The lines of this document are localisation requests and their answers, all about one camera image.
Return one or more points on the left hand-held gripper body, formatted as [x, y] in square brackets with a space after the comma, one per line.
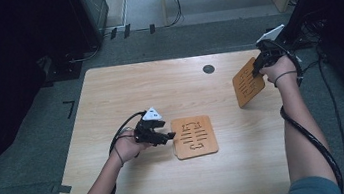
[150, 126]

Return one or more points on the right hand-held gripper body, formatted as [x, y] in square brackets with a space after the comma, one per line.
[271, 48]

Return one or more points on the carved wooden trivet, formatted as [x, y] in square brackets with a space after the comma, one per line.
[197, 151]
[243, 100]

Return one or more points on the person's right hand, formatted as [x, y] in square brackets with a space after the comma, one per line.
[280, 67]

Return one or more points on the person's left hand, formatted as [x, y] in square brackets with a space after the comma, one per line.
[128, 148]

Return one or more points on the thin black right wristband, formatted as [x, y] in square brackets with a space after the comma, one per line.
[283, 74]

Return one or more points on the thin black wristband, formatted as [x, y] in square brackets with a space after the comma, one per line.
[283, 74]
[120, 159]

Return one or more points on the thin black left wristband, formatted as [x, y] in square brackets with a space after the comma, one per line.
[120, 159]

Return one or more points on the round black table grommet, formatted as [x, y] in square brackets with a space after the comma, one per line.
[208, 69]

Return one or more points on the black angled floor tape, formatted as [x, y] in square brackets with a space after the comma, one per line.
[71, 108]

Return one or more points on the black floor tape strip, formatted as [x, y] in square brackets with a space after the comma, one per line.
[113, 33]
[152, 29]
[127, 31]

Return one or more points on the dark floor tape patch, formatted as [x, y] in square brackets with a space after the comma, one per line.
[62, 189]

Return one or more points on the dark glass cabinet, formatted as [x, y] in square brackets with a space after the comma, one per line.
[91, 13]

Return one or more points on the black stand base plate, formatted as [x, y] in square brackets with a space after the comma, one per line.
[66, 71]
[302, 42]

